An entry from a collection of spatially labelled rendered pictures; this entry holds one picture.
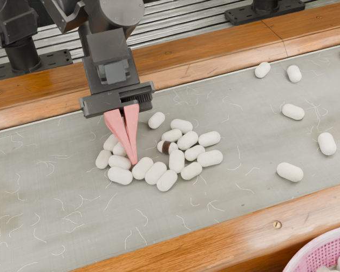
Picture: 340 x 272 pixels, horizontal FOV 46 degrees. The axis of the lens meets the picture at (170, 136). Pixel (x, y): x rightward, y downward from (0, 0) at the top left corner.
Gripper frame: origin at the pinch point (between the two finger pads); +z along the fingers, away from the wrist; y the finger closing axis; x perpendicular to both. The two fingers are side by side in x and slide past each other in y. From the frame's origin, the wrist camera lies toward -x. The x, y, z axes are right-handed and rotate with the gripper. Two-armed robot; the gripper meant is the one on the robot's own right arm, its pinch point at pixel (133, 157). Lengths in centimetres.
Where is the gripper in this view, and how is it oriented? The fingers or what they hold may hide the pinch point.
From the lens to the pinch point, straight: 55.5
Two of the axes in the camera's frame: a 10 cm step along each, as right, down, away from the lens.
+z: 2.7, 9.6, -1.2
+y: 9.5, -2.5, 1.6
